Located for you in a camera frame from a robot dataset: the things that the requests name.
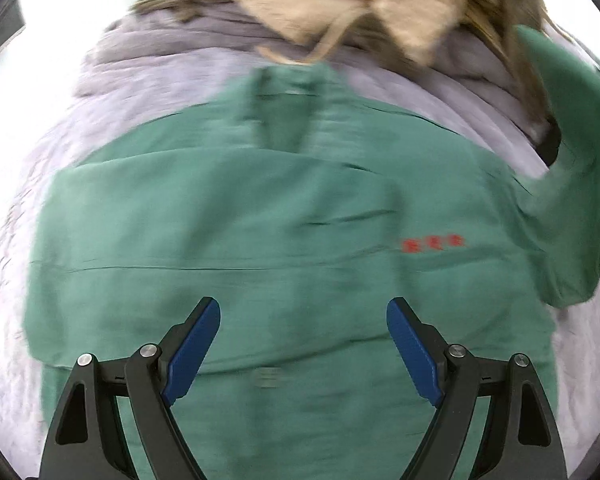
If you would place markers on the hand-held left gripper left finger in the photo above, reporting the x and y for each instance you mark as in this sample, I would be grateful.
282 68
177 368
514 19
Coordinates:
192 355

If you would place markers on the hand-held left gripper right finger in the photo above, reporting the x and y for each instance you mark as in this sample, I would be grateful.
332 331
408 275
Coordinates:
414 355

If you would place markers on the green shirt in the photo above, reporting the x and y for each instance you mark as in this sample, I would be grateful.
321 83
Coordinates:
280 210

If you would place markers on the lavender plush blanket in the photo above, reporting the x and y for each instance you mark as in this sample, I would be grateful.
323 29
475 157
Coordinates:
10 260

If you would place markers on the black cloth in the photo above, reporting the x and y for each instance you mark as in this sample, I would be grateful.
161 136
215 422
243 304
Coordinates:
550 145

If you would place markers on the brown fur trimmed coat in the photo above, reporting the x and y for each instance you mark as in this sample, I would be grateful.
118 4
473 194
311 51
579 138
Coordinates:
500 25

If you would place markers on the beige knit garment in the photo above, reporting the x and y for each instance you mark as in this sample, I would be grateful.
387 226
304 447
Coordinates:
305 5

